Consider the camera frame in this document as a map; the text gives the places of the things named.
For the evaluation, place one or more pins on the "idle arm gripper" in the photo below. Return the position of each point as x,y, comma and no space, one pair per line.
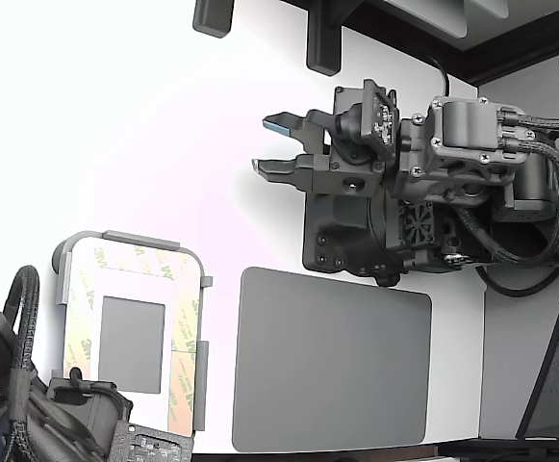
91,409

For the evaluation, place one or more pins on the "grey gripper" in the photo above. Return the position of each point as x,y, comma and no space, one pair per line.
418,159

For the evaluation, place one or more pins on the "brown tape liner strip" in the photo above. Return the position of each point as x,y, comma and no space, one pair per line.
130,256
77,327
187,313
182,390

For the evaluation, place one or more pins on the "grey six-joint robot arm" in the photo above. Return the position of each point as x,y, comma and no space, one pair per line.
534,187

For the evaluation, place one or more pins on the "grey tape plate fixture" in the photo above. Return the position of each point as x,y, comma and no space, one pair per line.
139,239

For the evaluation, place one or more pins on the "grey rectangular insert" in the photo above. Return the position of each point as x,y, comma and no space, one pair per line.
132,344

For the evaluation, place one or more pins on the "large grey acoustic panel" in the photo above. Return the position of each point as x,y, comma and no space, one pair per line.
442,14

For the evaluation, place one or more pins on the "grey rectangular mat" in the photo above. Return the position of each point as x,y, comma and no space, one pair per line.
332,361

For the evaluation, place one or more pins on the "small grey acoustic panel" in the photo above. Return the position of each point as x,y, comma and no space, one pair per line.
493,7

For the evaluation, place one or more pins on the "white side panel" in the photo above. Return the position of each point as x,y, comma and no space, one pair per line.
515,361

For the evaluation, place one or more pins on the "idle arm camera circuit board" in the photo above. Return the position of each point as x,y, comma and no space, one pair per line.
149,445

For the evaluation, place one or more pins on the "wrist camera with circuit board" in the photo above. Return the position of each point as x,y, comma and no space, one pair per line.
351,125

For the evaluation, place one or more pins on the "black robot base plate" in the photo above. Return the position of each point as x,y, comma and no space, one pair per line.
329,231

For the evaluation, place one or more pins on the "large dark bracket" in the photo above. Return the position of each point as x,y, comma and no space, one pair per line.
324,38

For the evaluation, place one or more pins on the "small dark bracket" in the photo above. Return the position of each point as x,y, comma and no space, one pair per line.
211,17

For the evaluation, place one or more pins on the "black wall trim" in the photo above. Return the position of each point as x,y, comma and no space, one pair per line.
404,29

